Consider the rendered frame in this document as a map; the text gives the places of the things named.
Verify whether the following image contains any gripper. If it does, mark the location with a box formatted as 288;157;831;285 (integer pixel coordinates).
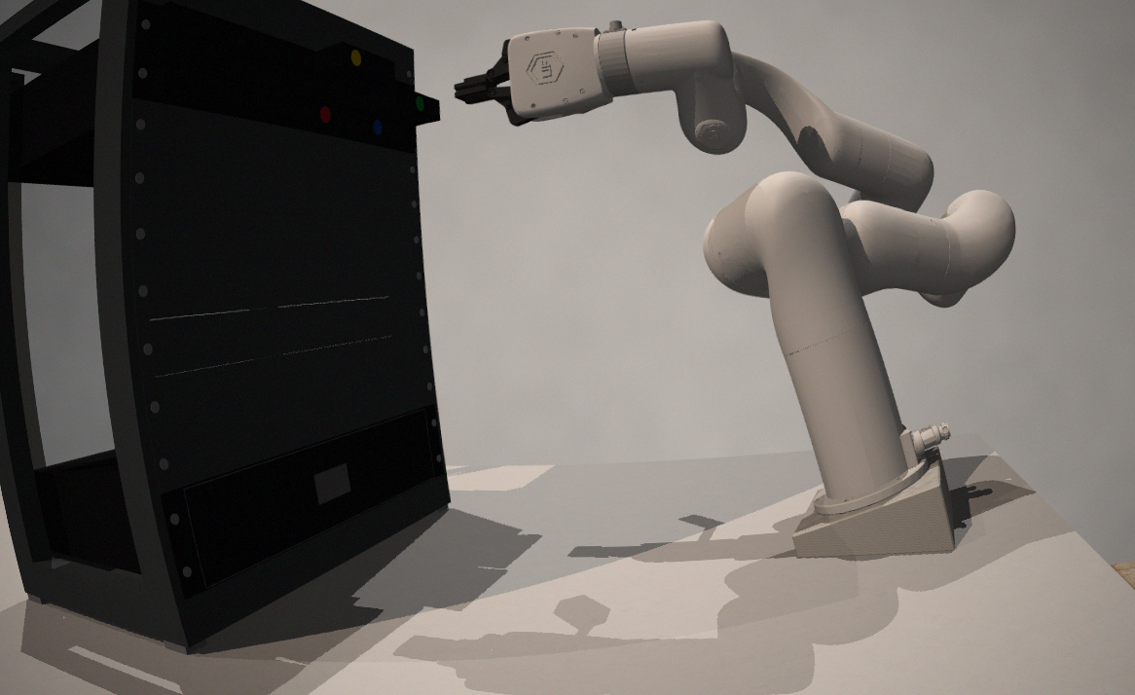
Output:
454;27;614;127

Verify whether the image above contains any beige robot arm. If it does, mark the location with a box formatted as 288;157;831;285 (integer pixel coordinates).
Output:
599;20;1015;514

